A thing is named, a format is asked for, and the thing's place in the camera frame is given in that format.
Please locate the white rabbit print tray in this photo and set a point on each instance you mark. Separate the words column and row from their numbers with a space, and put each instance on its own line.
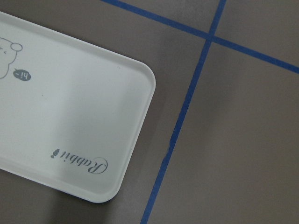
column 70, row 112

